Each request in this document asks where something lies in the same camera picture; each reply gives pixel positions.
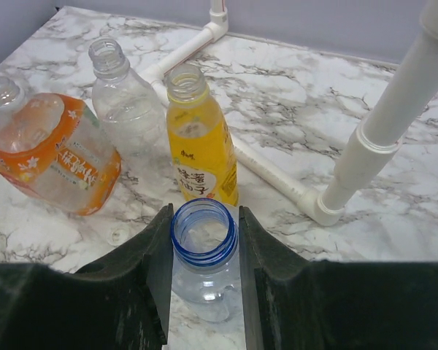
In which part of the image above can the yellow pomelo drink bottle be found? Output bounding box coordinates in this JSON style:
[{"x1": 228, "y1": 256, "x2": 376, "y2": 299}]
[{"x1": 166, "y1": 63, "x2": 239, "y2": 206}]

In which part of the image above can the small blue-label water bottle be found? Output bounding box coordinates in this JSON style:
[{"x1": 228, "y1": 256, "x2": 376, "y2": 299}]
[{"x1": 170, "y1": 198, "x2": 242, "y2": 323}]

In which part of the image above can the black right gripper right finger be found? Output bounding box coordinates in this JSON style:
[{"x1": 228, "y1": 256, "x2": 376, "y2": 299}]
[{"x1": 239, "y1": 207, "x2": 438, "y2": 349}]

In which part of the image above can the white bottle cap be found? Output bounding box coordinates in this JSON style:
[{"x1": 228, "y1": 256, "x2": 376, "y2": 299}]
[{"x1": 107, "y1": 225, "x2": 130, "y2": 246}]

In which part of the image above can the clear plastic bottle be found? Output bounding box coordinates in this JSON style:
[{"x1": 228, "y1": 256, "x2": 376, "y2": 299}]
[{"x1": 88, "y1": 37, "x2": 171, "y2": 178}]

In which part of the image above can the white PVC pipe frame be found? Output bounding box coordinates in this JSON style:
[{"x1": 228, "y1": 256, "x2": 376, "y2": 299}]
[{"x1": 138, "y1": 0, "x2": 438, "y2": 227}]

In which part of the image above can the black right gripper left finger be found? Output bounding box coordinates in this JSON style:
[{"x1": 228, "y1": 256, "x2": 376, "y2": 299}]
[{"x1": 0, "y1": 205, "x2": 174, "y2": 349}]

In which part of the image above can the orange label squat bottle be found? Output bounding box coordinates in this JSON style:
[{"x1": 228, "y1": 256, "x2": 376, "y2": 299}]
[{"x1": 0, "y1": 77, "x2": 121, "y2": 216}]

